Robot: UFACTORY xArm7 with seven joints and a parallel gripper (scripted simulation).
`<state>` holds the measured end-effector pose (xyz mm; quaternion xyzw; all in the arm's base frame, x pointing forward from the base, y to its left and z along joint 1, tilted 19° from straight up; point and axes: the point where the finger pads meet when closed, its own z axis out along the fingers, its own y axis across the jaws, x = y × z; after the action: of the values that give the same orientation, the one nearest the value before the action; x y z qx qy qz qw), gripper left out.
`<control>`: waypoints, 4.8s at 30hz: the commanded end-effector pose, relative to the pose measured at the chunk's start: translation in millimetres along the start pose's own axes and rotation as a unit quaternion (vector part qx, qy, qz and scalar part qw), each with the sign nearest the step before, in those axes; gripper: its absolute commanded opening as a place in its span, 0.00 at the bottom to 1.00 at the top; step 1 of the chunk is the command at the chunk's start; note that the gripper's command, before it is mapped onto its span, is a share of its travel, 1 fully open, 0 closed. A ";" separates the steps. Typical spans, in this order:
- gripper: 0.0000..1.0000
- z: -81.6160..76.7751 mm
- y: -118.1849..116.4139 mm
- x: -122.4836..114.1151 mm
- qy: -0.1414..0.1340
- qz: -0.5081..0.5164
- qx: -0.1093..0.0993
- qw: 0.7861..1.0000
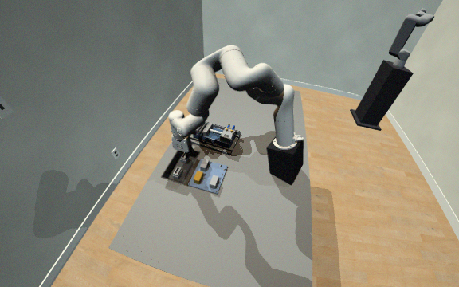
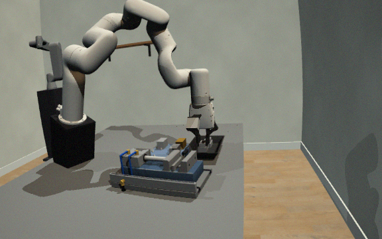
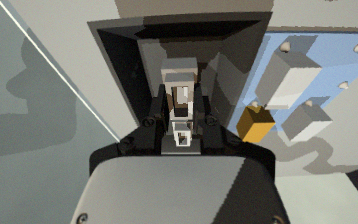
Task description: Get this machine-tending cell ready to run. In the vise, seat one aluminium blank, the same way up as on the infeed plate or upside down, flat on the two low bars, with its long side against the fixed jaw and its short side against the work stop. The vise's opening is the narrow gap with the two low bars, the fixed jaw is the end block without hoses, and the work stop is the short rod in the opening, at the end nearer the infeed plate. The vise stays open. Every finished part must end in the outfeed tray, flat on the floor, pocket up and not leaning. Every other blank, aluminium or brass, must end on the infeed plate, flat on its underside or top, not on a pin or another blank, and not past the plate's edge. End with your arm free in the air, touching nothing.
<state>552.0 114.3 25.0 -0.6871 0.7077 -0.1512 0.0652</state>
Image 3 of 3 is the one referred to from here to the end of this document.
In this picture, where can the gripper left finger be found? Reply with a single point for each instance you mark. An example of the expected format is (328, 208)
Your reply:
(147, 138)

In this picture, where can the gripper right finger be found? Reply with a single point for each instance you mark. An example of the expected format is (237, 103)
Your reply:
(214, 136)

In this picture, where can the yellow rectangular block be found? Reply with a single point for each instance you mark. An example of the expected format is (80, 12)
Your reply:
(254, 123)

